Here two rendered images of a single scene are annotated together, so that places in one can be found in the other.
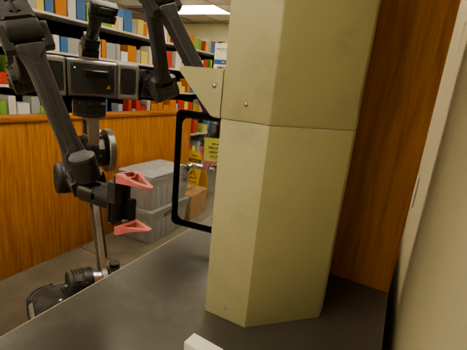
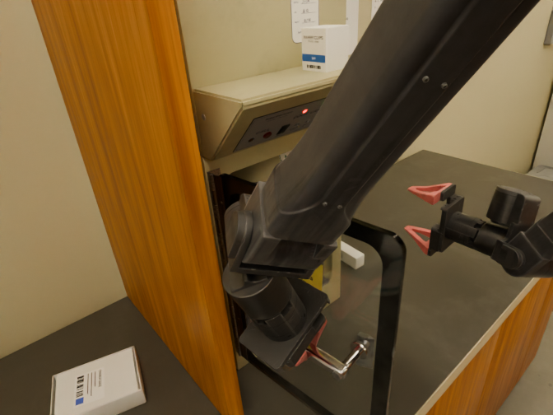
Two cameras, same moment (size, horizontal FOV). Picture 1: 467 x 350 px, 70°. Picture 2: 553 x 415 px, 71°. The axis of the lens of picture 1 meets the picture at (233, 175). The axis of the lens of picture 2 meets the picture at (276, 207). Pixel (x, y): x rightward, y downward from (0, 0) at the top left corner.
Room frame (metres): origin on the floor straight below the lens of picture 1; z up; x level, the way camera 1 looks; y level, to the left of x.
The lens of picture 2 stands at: (1.44, 0.22, 1.61)
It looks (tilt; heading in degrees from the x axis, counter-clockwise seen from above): 29 degrees down; 205
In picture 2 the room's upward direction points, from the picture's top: 4 degrees counter-clockwise
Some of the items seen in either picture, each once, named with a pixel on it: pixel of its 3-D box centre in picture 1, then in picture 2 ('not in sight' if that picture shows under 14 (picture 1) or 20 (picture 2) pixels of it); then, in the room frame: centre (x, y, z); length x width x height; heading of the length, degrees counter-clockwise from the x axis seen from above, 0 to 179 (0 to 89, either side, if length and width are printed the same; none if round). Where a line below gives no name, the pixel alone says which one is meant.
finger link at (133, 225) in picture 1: (134, 219); (425, 230); (0.70, 0.21, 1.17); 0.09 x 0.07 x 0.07; 64
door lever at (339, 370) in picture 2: not in sight; (326, 348); (1.09, 0.12, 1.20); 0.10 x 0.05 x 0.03; 71
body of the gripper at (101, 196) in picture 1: (112, 197); (462, 228); (0.73, 0.28, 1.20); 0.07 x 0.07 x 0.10; 64
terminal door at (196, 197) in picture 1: (215, 176); (298, 316); (1.04, 0.06, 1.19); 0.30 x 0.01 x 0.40; 71
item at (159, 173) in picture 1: (156, 183); not in sight; (3.07, 0.74, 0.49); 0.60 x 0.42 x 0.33; 154
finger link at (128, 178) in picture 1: (135, 189); (429, 201); (0.70, 0.21, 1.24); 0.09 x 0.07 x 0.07; 64
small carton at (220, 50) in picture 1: (228, 58); (325, 48); (0.83, 0.04, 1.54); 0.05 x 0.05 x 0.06; 64
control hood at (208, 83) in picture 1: (233, 93); (305, 107); (0.87, 0.02, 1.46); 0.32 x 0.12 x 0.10; 154
